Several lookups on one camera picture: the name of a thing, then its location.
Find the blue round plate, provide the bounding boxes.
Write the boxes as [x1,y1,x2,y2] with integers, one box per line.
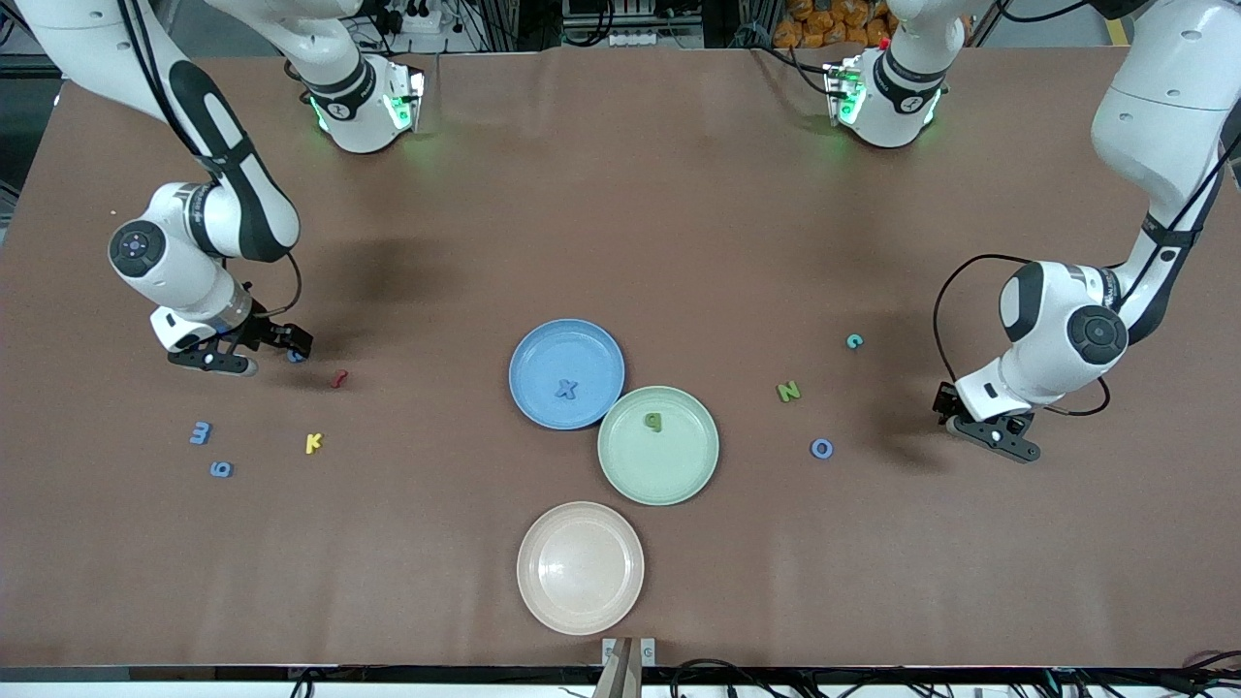
[508,318,627,431]

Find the green round plate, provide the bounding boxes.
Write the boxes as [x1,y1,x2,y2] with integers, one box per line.
[597,386,720,507]

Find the white power strip with plugs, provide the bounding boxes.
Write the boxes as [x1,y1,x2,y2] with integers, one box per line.
[371,0,449,35]

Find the brown table cover sheet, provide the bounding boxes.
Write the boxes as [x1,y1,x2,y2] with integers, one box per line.
[0,44,1241,670]

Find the bag of orange fruit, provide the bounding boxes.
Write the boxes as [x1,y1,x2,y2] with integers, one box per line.
[773,0,898,49]

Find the beige round plate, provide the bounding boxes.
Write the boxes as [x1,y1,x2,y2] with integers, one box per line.
[516,500,646,637]

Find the black cables at table edge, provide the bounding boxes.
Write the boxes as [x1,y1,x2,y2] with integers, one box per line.
[669,651,1241,698]

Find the metal table clamp bracket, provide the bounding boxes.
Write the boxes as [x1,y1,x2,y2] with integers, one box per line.
[601,637,657,670]

